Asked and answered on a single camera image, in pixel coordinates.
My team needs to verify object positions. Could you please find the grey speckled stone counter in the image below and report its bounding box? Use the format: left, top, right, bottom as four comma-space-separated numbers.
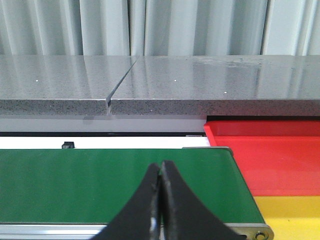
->
0, 55, 320, 133

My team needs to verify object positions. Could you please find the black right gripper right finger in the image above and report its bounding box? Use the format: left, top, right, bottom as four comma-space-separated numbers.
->
160, 160, 243, 240

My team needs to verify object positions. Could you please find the white pleated curtain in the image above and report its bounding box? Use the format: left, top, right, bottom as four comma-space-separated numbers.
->
0, 0, 320, 56

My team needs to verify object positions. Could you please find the aluminium conveyor frame rail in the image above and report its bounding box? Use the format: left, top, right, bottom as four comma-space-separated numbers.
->
0, 147, 274, 240

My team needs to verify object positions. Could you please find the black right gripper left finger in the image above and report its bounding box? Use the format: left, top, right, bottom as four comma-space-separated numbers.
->
94, 163, 161, 240

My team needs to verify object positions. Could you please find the small black sensor block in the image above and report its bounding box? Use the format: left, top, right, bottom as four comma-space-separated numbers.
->
61, 141, 75, 149

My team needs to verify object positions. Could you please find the yellow plastic tray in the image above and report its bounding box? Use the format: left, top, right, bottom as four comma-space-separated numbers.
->
254, 196, 320, 240

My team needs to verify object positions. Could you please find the red plastic tray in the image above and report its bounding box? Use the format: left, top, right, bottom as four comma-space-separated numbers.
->
204, 120, 320, 196

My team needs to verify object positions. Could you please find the green conveyor belt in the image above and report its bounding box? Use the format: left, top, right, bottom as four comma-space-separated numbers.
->
0, 148, 264, 224

